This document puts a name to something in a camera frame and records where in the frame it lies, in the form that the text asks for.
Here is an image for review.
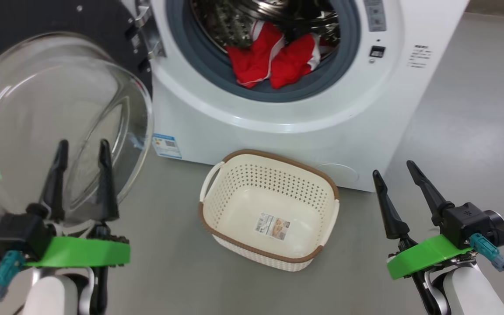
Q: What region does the cream perforated laundry basket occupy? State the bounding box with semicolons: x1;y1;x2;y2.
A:
198;149;340;273

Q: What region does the printed product label sticker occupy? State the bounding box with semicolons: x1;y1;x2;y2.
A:
255;213;291;241

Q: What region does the blue energy label sticker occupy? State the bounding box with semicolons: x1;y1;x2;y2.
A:
151;133;182;160

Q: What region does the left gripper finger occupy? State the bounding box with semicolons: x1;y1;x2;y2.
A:
39;140;69;222
95;139;120;223

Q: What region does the teal left camera cable plug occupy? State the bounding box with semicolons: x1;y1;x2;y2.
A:
0;250;26;315

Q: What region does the teal right camera cable plug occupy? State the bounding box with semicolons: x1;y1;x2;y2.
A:
469;232;504;280

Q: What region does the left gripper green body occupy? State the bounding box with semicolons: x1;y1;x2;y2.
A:
24;221;131;268

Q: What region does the teal camera cable plug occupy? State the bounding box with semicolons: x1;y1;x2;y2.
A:
0;250;26;315
469;232;504;280

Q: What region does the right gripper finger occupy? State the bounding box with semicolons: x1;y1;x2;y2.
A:
372;169;410;241
406;160;455;226

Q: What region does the glass washing machine door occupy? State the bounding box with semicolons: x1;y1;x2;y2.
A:
0;0;154;280

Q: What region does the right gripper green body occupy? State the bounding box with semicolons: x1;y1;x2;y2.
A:
386;234;474;281

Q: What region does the printed text notice label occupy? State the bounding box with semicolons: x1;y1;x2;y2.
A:
408;43;432;70

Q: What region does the red and white garment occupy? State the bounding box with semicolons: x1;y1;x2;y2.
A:
225;20;336;90

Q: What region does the metal washing machine door hinge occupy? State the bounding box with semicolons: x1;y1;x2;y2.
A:
124;0;168;73

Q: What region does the round white filter cover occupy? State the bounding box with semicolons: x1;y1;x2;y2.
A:
315;163;360;185

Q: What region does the white front-load washing machine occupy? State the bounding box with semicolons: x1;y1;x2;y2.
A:
121;0;471;193

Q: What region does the grey warning sticker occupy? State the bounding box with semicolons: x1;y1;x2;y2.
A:
362;0;387;32

